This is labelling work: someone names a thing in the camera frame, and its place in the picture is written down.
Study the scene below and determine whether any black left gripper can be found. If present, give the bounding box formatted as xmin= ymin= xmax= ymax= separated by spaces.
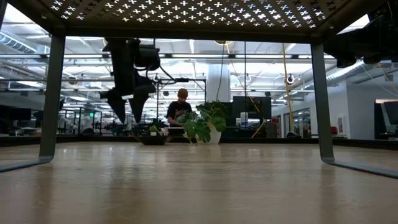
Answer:
xmin=99 ymin=49 xmax=157 ymax=124

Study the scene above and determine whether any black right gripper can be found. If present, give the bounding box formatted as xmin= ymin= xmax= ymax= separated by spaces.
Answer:
xmin=323 ymin=15 xmax=384 ymax=69

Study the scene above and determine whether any black leaf-shaped mini plate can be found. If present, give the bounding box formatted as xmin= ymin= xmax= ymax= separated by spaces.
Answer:
xmin=135 ymin=134 xmax=171 ymax=146

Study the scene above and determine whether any person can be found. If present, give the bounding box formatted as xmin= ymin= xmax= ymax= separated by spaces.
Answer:
xmin=165 ymin=88 xmax=193 ymax=128

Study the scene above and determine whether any green plant in white pot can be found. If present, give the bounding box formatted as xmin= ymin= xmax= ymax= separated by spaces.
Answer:
xmin=176 ymin=101 xmax=230 ymax=145

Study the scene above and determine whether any long ceiling light bar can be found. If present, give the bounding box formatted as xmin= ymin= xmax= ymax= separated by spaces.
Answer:
xmin=63 ymin=52 xmax=336 ymax=60

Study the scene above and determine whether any black office chair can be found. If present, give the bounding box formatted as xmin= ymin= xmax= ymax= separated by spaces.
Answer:
xmin=32 ymin=110 xmax=45 ymax=129

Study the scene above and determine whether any grey perforated metal shelf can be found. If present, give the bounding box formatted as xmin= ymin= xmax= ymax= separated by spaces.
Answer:
xmin=0 ymin=0 xmax=398 ymax=180

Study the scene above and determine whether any black flat monitor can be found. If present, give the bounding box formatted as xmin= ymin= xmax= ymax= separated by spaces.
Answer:
xmin=232 ymin=95 xmax=272 ymax=129

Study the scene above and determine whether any black computer monitor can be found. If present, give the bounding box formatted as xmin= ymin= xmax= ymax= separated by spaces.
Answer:
xmin=0 ymin=107 xmax=32 ymax=123

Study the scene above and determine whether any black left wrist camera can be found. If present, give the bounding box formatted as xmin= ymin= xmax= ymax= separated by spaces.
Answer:
xmin=135 ymin=43 xmax=162 ymax=72

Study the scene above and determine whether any black camera rig frame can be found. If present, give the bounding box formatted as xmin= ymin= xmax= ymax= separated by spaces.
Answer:
xmin=156 ymin=77 xmax=208 ymax=128

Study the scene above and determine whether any yellow hanging cable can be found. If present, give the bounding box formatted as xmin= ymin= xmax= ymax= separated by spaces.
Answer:
xmin=281 ymin=42 xmax=295 ymax=134

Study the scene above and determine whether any black hanging cable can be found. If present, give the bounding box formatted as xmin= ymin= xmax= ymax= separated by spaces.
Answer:
xmin=216 ymin=41 xmax=225 ymax=103
xmin=243 ymin=41 xmax=248 ymax=128

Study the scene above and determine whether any black aluminium table frame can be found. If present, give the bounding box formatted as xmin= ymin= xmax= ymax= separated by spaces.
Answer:
xmin=0 ymin=134 xmax=398 ymax=150

